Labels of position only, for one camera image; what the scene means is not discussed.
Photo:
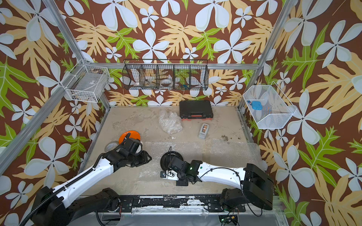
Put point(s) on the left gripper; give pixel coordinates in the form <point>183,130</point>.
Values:
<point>145,158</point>

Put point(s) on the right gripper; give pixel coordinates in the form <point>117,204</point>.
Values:
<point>180,183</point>

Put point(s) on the black plate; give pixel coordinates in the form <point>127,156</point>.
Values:
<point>167,158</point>

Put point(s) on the clear bubble wrap sheet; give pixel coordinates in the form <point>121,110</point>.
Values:
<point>170,122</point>

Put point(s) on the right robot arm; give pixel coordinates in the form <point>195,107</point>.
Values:
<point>250,185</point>

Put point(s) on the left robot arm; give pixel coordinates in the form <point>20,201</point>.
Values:
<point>61,205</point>

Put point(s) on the orange plate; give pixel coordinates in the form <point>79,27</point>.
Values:
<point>129,134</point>

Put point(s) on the white tape dispenser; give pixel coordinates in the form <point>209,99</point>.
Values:
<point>203,131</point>

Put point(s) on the black plastic case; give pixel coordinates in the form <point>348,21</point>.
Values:
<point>196,109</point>

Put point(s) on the blue object in basket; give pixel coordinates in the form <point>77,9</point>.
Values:
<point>256,105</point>

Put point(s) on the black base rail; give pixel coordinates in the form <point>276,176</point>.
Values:
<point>176,203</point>

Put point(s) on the white wire basket left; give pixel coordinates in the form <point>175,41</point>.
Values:
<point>86,82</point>

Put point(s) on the white wire basket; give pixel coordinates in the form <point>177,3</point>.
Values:
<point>277,107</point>
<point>86,82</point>

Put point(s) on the black wire basket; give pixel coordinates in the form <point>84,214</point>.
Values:
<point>165,74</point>

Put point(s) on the white wire basket right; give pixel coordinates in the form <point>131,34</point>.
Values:
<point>277,107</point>

